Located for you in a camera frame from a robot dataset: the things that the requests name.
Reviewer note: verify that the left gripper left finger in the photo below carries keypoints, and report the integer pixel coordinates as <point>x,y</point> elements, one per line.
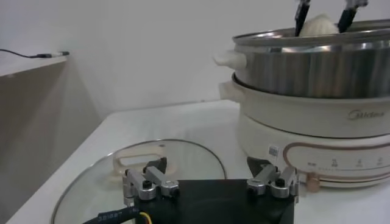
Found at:
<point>146,188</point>

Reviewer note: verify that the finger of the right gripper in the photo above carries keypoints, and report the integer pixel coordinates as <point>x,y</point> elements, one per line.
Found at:
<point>347,16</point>
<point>301,16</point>

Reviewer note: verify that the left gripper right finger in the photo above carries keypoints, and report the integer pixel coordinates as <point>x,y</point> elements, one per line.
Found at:
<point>274,182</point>

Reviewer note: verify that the white steamed baozi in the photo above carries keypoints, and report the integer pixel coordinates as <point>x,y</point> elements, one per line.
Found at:
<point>320,27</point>

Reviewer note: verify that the stainless steel steamer basket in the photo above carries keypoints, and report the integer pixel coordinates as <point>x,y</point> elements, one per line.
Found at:
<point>304,73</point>

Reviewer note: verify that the cream electric cooker pot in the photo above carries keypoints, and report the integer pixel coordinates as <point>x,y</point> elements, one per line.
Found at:
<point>304,121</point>

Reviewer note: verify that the white side table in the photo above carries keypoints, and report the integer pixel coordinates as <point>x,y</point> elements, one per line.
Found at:
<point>30,121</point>

